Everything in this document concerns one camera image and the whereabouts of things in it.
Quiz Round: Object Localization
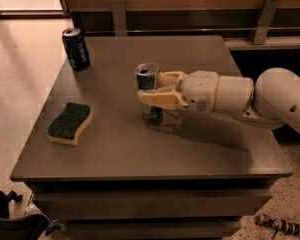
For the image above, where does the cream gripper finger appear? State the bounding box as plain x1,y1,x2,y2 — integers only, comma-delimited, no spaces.
157,71,187,90
138,87,190,110

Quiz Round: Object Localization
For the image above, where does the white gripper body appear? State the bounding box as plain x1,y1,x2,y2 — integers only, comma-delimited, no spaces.
182,71,219,115

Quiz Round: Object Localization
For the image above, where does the silver blue redbull can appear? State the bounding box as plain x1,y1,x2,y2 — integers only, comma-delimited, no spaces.
135,62,163,126

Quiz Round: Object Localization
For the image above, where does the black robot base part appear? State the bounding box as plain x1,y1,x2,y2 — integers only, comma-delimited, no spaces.
0,187,63,240

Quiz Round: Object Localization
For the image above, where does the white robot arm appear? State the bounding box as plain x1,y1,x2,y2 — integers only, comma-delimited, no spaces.
138,68,300,134

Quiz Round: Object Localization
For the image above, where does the dark blue pepsi can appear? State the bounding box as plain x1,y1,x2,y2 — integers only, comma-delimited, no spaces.
62,28,90,71

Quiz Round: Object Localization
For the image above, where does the grey drawer cabinet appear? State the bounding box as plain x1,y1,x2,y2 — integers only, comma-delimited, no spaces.
11,36,291,240

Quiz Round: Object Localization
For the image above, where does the green yellow sponge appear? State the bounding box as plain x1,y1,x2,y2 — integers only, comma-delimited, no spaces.
47,102,92,146

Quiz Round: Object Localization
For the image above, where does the upper grey drawer front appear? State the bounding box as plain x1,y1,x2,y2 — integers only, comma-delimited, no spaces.
34,189,271,220

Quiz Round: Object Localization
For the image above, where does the left metal bracket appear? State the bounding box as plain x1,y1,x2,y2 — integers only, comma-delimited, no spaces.
111,0,127,36

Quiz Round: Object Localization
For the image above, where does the metal bracket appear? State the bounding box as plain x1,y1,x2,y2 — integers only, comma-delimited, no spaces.
249,0,281,45
111,0,127,36

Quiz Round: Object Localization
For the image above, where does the right metal bracket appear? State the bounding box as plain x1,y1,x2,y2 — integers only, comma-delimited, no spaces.
249,0,281,45

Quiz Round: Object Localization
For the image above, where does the black white striped handle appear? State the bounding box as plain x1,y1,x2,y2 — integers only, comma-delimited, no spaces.
254,213,300,237

